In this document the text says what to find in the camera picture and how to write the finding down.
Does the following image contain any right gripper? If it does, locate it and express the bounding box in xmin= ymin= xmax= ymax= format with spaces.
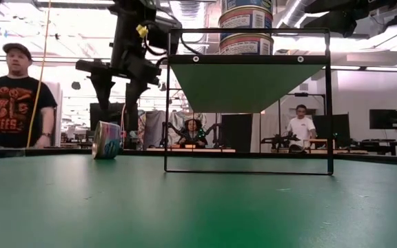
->
xmin=303 ymin=0 xmax=397 ymax=39

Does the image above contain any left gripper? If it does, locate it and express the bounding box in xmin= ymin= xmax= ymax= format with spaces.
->
xmin=75 ymin=32 xmax=162 ymax=114

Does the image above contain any blue and pink labelled can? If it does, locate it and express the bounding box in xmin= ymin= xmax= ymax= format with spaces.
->
xmin=218 ymin=33 xmax=274 ymax=56
xmin=218 ymin=6 xmax=274 ymax=35

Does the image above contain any wooden background table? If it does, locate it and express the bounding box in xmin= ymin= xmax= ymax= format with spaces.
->
xmin=146 ymin=147 xmax=236 ymax=154

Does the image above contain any person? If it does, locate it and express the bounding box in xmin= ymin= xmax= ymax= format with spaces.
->
xmin=177 ymin=118 xmax=209 ymax=149
xmin=286 ymin=104 xmax=318 ymax=152
xmin=0 ymin=43 xmax=58 ymax=149

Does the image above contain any black standing panel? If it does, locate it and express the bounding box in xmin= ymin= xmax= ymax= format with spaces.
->
xmin=221 ymin=114 xmax=254 ymax=153

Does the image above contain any black background table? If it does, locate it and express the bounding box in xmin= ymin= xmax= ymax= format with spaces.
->
xmin=352 ymin=138 xmax=397 ymax=156

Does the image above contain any silver ceiling duct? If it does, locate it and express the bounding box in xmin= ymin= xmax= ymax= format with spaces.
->
xmin=274 ymin=0 xmax=323 ymax=29
xmin=169 ymin=0 xmax=216 ymax=30

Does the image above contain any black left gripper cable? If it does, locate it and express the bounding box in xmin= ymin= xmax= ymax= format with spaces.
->
xmin=142 ymin=20 xmax=203 ymax=66

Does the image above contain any yellow cable tag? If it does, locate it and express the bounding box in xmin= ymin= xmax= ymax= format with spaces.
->
xmin=135 ymin=23 xmax=150 ymax=39

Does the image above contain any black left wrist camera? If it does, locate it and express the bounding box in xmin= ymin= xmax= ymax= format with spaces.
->
xmin=148 ymin=15 xmax=182 ymax=56

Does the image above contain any yellow extension cable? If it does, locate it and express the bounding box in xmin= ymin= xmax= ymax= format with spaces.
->
xmin=26 ymin=0 xmax=53 ymax=149

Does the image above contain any black metal table frame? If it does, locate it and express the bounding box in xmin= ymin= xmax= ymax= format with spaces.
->
xmin=0 ymin=147 xmax=397 ymax=167

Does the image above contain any black metal stand frame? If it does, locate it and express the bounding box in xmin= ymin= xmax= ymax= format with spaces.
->
xmin=277 ymin=92 xmax=327 ymax=145

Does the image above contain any black wall monitor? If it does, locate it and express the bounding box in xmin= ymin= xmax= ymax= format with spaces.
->
xmin=369 ymin=109 xmax=397 ymax=130

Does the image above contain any wooden shelf black metal frame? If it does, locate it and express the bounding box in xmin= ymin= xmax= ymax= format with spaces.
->
xmin=163 ymin=27 xmax=334 ymax=176

